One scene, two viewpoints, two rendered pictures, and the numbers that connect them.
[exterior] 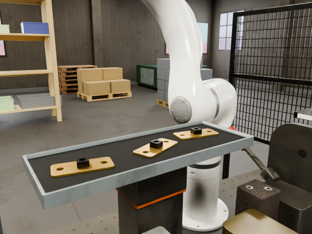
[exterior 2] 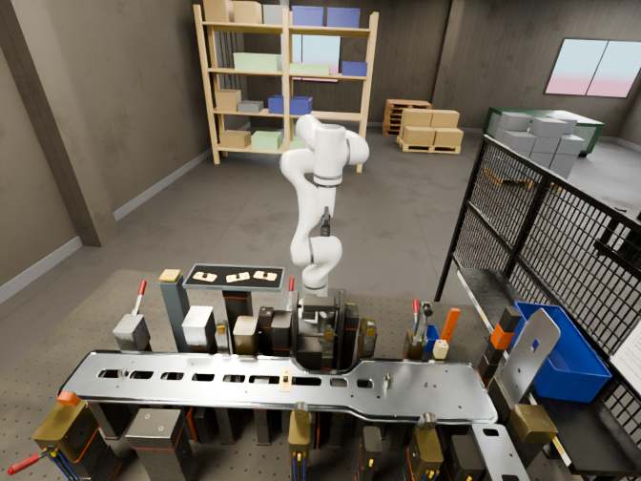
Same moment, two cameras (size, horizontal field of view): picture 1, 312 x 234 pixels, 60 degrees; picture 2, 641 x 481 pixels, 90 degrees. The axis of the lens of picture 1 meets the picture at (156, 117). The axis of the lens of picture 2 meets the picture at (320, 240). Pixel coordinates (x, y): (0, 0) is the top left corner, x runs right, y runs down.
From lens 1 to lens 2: 1.06 m
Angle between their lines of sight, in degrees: 35
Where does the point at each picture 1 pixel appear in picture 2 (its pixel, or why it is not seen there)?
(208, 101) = (302, 255)
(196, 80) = (299, 241)
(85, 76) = (409, 119)
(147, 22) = (529, 41)
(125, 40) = (484, 69)
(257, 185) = (267, 309)
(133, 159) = (221, 280)
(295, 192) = (283, 320)
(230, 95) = (328, 253)
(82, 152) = (214, 269)
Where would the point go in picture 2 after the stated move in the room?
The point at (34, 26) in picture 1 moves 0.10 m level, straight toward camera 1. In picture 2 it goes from (352, 68) to (351, 68)
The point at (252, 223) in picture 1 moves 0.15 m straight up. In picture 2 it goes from (248, 321) to (244, 289)
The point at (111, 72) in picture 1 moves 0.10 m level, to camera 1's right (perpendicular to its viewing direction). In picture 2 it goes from (444, 117) to (447, 118)
